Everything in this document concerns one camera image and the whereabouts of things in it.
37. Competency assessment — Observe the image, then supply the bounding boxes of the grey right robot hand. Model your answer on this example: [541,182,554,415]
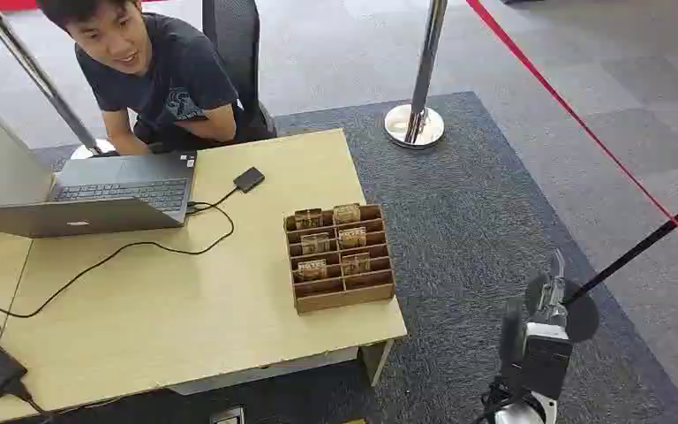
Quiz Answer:
[499,250,575,401]

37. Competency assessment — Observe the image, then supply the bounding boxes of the dark grey carpet mat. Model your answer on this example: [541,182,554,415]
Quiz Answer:
[32,90,678,424]

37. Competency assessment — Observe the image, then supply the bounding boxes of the wooden card box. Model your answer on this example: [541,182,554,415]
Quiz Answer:
[282,202,397,315]

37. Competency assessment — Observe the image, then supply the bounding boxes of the card with printed label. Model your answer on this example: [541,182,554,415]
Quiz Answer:
[300,231,332,256]
[294,208,324,231]
[337,226,369,251]
[340,253,372,276]
[296,259,329,283]
[333,202,362,224]

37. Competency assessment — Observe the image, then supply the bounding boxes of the red barrier belt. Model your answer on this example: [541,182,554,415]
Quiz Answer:
[464,0,678,263]

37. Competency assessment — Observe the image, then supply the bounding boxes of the black external drive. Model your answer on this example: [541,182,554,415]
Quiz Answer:
[232,166,267,194]

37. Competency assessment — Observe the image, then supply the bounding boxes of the black office chair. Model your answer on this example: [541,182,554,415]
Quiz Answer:
[201,0,279,141]

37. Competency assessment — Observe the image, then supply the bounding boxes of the grey open laptop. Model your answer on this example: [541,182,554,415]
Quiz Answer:
[0,150,199,239]

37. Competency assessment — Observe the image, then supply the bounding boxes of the person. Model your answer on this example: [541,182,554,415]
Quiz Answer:
[35,0,248,157]

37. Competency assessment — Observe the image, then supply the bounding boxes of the black stanchion post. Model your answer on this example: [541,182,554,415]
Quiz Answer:
[524,186,678,345]

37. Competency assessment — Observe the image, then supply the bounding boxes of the pale desk leg frame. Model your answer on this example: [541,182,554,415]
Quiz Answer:
[168,337,396,397]

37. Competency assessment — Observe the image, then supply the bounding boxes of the chrome stanchion post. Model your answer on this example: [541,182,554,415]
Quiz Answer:
[383,0,450,150]
[0,0,119,161]

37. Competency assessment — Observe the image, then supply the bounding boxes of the short black drive cable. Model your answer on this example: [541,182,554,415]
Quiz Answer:
[185,186,241,216]

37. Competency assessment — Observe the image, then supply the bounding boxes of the long black power cable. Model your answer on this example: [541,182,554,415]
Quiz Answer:
[0,201,237,321]

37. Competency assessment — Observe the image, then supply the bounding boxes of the black adapter cable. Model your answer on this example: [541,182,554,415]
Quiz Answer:
[4,382,57,424]

